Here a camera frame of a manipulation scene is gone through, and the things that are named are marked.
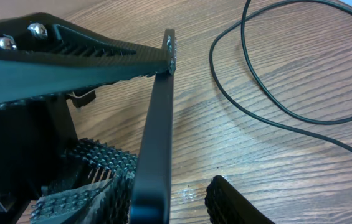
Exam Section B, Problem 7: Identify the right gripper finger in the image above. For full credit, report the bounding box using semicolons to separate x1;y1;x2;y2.
205;175;274;224

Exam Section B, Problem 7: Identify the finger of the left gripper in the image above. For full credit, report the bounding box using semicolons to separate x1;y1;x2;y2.
0;13;176;110
30;138;138;223

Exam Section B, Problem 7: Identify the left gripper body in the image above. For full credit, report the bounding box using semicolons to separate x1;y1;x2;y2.
0;93;98;224

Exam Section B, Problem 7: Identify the Samsung Galaxy smartphone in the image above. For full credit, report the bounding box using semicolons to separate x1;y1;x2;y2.
130;29;177;224

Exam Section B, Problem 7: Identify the black USB charging cable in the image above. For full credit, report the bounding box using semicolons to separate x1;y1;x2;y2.
209;0;352;167

